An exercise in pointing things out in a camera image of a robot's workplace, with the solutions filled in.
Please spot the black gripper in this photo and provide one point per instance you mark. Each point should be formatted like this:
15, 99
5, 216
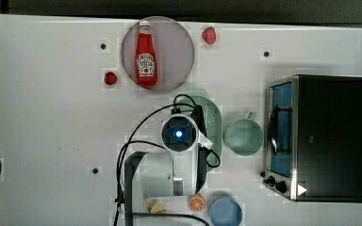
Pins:
198, 116

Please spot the mint green oval strainer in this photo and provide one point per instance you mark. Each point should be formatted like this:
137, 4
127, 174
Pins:
213, 122

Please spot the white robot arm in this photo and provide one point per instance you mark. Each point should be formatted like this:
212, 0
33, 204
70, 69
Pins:
178, 169

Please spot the mint green mug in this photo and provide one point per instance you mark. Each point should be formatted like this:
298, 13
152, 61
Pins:
245, 136

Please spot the grey round plate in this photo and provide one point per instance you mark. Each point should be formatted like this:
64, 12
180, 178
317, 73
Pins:
174, 51

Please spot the red ketchup bottle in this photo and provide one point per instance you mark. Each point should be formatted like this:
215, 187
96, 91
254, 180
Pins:
145, 57

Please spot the large red strawberry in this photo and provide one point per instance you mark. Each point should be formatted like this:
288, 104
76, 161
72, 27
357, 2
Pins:
209, 35

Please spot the orange slice toy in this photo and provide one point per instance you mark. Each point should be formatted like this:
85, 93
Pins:
197, 203

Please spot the small red strawberry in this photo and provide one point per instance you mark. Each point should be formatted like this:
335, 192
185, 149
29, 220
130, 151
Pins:
110, 78

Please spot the blue bowl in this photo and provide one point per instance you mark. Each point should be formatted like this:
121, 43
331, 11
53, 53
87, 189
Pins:
225, 211

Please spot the peeled banana toy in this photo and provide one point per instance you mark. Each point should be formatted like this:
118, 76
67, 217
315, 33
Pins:
155, 207

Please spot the black toaster oven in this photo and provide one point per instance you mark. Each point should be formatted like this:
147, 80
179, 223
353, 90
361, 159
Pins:
313, 138

